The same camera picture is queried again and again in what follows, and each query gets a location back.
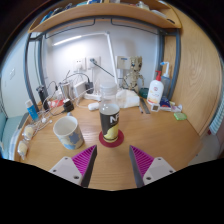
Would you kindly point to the white wall socket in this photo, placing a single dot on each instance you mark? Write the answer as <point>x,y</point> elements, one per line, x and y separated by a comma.
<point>80,64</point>

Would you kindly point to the black power adapter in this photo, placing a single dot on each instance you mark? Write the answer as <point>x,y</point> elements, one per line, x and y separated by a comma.
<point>89,88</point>

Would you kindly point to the dark grey laptop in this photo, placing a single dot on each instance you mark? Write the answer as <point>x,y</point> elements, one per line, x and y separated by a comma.
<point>24,120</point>

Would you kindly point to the small green block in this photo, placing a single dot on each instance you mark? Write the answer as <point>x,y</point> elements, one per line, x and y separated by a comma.
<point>180,116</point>

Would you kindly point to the flat round red coaster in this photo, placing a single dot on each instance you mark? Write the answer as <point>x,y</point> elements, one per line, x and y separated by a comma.
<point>120,139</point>

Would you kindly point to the clear bottle with dark label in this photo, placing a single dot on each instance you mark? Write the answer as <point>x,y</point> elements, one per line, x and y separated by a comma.
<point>109,120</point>

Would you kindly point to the bed with checked blanket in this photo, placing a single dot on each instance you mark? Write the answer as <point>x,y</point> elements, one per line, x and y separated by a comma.
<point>8,133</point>

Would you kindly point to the blue and white tube bottle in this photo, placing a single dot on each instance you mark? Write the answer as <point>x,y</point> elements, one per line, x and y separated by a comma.
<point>32,111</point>

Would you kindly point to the white power adapter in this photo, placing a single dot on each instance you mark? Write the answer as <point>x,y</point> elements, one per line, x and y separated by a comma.
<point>79,89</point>

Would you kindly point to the wooden shelf unit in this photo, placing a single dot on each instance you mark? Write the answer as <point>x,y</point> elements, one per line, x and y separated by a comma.
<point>106,12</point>

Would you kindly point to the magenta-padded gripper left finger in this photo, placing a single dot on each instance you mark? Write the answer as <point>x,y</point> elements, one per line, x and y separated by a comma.
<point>65,168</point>

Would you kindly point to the white cup with blue print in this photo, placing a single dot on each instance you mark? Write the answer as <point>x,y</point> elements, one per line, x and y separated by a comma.
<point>70,135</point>

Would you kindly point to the brown tree figurine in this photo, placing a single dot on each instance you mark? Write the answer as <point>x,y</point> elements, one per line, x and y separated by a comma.
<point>134,73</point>

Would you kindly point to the small white oval mouse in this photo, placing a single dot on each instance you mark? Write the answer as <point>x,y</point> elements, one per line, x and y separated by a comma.
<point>93,106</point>

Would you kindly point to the wrapped pale bun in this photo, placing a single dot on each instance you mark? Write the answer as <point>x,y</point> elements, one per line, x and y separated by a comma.
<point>29,131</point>
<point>23,149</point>

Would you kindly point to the clear blue pump bottle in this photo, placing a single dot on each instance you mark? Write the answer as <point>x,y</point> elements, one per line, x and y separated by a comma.
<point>166,80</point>

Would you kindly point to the black electric shaver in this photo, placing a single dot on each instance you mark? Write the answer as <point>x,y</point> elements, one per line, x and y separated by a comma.
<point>41,96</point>

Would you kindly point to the white pump bottle red top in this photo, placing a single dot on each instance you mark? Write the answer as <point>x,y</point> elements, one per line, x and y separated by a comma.
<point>155,91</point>

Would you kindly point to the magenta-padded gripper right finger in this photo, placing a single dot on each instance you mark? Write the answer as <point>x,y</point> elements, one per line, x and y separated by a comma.
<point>158,169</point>

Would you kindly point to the white power strip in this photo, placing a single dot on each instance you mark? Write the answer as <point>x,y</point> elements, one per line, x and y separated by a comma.
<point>92,96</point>

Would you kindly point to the white desk lamp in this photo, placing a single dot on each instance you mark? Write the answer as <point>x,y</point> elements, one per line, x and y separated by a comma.
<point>111,56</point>

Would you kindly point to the white wall switch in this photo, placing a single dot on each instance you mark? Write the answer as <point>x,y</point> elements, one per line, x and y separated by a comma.
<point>12,74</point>

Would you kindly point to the small black charger cube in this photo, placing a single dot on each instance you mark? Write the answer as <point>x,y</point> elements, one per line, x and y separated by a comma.
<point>68,106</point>

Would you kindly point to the dark green round tin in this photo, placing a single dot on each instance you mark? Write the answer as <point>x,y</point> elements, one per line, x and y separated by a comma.
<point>144,93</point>

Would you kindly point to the steel tumbler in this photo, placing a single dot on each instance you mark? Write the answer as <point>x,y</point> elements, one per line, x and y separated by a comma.
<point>65,90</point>

